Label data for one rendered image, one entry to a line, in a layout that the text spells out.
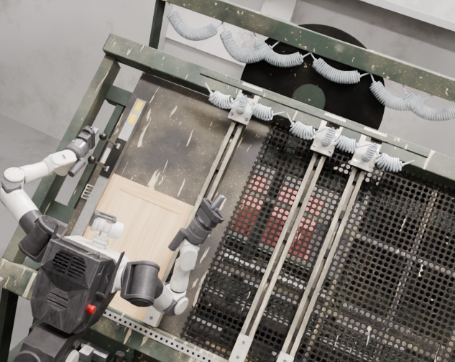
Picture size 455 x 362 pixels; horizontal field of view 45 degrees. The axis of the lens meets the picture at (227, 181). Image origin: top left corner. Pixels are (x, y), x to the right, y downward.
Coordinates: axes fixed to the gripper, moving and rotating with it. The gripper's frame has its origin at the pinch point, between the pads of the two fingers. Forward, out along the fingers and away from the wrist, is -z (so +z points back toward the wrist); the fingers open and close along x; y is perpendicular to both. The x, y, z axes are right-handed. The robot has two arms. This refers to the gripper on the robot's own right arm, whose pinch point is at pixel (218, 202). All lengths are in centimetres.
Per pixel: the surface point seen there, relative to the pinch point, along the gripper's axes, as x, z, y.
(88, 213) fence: 57, 56, -2
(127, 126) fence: 79, 18, 10
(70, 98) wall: 367, 146, 168
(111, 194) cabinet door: 59, 44, 6
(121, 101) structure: 97, 14, 14
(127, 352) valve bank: -1, 85, 7
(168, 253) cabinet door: 22, 47, 21
